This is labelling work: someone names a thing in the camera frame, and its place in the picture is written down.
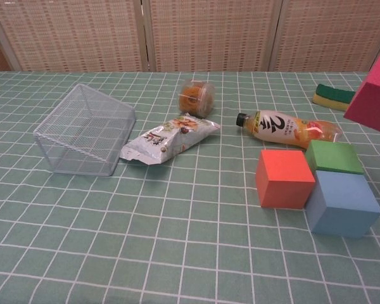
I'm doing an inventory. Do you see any white snack bag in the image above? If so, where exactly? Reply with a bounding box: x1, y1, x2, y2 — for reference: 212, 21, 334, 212
118, 113, 222, 167

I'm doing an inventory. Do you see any orange tea bottle black cap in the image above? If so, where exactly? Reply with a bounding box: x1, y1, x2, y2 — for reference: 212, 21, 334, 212
236, 110, 343, 150

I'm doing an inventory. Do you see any green and yellow sponge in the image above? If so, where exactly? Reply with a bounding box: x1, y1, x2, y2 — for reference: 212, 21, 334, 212
312, 83, 357, 111

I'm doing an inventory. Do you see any beige bamboo screen panel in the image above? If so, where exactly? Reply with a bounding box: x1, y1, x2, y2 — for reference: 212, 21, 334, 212
0, 0, 148, 73
141, 0, 285, 73
268, 0, 380, 73

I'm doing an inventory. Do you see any orange foam cube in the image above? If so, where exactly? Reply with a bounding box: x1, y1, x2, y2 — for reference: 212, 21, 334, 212
255, 149, 316, 210

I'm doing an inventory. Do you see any light blue foam cube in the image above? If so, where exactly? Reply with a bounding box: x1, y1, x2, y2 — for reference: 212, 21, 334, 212
305, 170, 380, 239

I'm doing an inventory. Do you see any green checkered tablecloth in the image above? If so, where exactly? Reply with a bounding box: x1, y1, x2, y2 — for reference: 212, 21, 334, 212
0, 70, 380, 304

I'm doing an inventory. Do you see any clear jar of orange snacks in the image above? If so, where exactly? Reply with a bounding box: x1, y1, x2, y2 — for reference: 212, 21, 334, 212
177, 79, 217, 119

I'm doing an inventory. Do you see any white wire mesh basket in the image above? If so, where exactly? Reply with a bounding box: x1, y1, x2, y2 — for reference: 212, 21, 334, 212
33, 83, 138, 177

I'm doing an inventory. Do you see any pink foam cube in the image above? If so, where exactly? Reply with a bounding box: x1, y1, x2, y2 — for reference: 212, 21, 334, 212
343, 53, 380, 137

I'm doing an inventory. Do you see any green foam cube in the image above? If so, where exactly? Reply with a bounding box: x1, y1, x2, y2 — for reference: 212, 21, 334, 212
304, 139, 365, 176

